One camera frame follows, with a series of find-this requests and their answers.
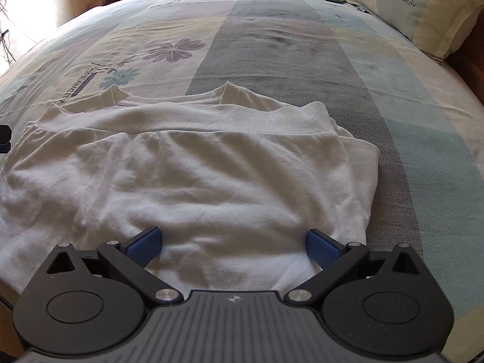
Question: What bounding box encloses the patchwork pastel bed sheet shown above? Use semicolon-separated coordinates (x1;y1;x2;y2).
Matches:
1;0;483;362

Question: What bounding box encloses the front pastel pillow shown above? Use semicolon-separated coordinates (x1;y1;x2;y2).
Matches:
355;0;483;60

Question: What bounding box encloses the white printed sweatshirt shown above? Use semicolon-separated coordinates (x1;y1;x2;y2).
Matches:
1;83;380;293

